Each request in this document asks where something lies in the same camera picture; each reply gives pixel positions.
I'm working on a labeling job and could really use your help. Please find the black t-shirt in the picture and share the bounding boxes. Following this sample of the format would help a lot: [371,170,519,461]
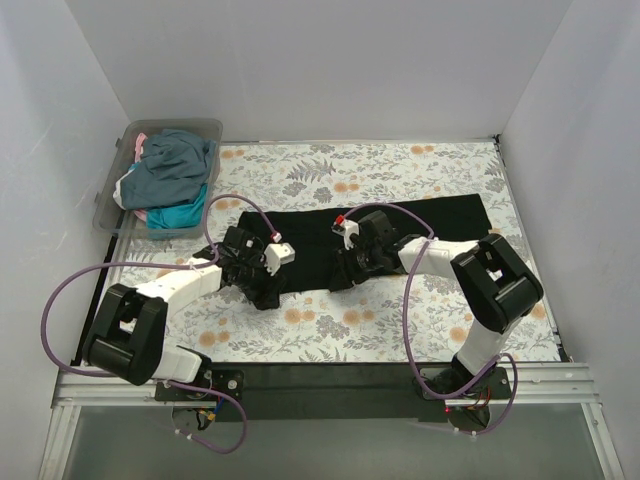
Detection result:
[238,192,493,311]

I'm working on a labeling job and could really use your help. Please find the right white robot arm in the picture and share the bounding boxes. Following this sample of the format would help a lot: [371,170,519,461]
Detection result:
[330,210,544,399]

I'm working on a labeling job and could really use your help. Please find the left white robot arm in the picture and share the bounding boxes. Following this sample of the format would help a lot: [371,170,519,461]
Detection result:
[82,227,285,400]

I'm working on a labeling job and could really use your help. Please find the floral table mat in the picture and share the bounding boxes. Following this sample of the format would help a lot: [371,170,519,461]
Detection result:
[98,141,561,364]

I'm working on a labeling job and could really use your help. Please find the turquoise shirt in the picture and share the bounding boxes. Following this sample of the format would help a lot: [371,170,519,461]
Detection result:
[146,185,208,230]

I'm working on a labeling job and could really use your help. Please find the teal blue shirt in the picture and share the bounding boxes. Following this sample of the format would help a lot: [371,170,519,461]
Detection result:
[113,129,217,210]

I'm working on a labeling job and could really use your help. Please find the pink white garment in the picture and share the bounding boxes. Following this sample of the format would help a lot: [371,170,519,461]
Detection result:
[134,133,148,164]

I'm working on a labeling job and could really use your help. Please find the clear plastic bin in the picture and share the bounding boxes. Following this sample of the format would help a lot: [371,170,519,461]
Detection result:
[93,118,223,239]

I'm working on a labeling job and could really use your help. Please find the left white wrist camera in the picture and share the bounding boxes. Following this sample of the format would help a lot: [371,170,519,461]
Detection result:
[264,232,295,276]

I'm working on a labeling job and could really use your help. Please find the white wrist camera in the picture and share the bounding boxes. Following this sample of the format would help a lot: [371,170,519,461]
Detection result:
[331,215,359,250]
[264,232,295,276]

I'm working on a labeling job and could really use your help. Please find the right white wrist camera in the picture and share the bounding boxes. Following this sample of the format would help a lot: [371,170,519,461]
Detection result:
[331,215,359,250]

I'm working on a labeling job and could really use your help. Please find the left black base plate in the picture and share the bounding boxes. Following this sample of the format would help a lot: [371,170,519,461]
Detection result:
[154,369,245,402]

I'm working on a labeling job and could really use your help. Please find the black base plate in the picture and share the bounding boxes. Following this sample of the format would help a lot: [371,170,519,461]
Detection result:
[154,369,245,402]
[414,367,512,400]

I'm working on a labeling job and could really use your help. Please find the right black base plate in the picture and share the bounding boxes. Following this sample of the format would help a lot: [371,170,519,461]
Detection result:
[414,367,512,400]

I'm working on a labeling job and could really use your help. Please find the aluminium frame rail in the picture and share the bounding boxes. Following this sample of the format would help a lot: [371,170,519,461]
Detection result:
[40,362,624,479]

